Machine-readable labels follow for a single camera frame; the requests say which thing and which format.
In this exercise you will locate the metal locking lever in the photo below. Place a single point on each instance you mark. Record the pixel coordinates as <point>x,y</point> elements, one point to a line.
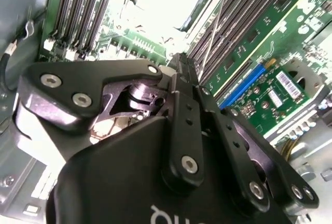
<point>214,30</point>

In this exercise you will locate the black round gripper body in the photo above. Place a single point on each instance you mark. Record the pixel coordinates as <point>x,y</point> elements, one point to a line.
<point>116,182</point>

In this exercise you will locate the metal socket cover frame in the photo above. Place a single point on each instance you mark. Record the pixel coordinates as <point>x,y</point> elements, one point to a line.
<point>205,2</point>

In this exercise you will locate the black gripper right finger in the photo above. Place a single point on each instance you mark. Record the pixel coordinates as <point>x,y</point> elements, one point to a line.
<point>241,167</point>

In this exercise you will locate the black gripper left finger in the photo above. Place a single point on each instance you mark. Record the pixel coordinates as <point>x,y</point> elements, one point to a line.
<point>77,78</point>

